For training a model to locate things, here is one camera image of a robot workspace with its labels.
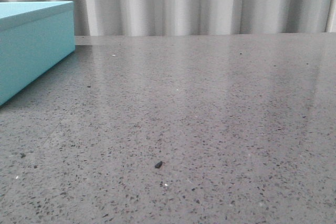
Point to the light blue storage box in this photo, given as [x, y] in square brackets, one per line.
[34, 37]

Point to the small black debris chip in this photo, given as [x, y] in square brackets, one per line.
[159, 164]

